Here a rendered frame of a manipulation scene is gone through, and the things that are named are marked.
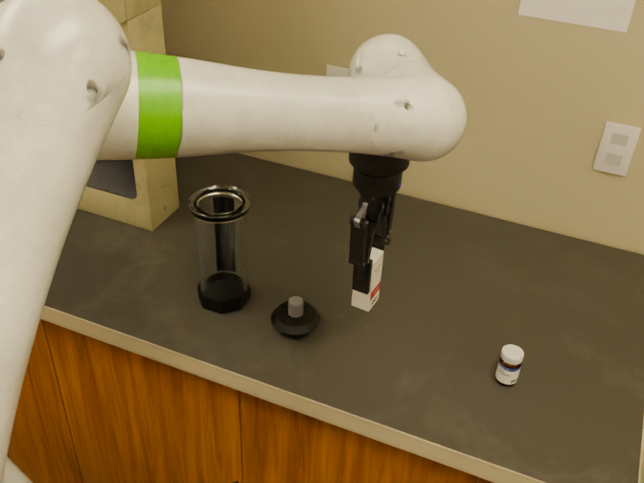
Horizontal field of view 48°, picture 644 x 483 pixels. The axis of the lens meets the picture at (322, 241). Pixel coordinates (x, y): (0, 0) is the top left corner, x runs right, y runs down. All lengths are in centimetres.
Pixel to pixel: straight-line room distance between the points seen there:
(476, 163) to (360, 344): 58
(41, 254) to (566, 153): 128
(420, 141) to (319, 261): 70
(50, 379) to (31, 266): 112
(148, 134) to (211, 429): 84
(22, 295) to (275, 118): 35
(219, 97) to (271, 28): 100
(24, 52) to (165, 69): 22
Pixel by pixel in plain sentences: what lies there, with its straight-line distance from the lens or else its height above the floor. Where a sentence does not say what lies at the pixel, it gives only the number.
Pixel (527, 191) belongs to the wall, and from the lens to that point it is 174.
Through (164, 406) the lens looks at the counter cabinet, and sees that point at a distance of 154.
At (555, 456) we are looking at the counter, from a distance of 126.
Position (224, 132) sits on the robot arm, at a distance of 81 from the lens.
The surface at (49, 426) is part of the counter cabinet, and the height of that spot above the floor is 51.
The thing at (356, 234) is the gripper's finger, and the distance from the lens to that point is 112.
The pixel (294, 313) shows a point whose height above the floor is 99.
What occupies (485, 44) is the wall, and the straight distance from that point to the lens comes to 163.
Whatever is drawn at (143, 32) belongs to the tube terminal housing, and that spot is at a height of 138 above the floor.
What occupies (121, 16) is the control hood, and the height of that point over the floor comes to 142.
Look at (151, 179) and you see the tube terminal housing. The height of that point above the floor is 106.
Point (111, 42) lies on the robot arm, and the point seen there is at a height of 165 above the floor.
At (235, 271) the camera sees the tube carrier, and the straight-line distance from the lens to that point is 137.
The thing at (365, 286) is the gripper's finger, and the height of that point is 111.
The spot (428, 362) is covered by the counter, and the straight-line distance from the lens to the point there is 135.
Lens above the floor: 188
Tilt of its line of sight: 36 degrees down
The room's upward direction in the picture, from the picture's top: 3 degrees clockwise
